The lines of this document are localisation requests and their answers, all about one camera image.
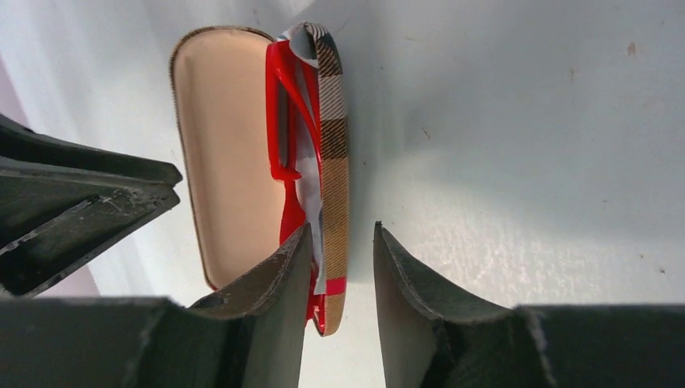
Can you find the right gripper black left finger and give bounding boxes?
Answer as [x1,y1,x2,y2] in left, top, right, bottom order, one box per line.
[1,226,312,387]

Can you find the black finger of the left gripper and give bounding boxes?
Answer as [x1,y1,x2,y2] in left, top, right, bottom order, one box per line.
[1,116,182,297]

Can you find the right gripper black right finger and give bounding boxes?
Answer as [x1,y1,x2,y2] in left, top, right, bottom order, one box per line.
[373,223,684,387]

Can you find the brown plaid glasses case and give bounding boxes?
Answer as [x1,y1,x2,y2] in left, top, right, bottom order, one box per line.
[169,22,350,336]

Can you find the red sunglasses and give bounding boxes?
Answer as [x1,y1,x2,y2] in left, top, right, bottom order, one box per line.
[266,41,326,332]

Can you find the light blue cleaning cloth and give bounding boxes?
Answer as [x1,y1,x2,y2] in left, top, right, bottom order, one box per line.
[279,23,326,295]

